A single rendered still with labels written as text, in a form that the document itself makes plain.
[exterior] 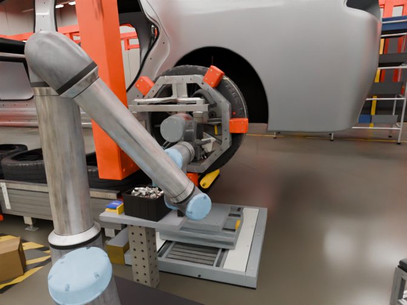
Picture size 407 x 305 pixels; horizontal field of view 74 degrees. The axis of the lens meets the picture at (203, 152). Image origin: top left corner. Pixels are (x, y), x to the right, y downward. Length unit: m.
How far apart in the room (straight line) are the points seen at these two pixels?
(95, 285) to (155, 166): 0.33
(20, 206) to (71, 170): 1.72
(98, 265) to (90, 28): 1.27
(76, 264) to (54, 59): 0.51
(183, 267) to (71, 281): 0.97
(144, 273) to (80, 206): 0.81
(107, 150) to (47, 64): 1.06
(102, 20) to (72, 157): 0.98
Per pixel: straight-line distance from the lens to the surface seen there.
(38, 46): 0.73
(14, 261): 2.01
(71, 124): 0.83
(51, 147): 0.84
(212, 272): 1.62
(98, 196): 1.98
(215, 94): 1.43
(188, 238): 1.79
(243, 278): 1.60
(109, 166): 1.73
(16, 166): 2.62
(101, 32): 1.66
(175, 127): 1.37
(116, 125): 0.71
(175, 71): 1.59
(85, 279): 0.77
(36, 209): 2.43
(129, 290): 1.21
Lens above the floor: 1.07
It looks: 14 degrees down
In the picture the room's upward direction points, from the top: 2 degrees counter-clockwise
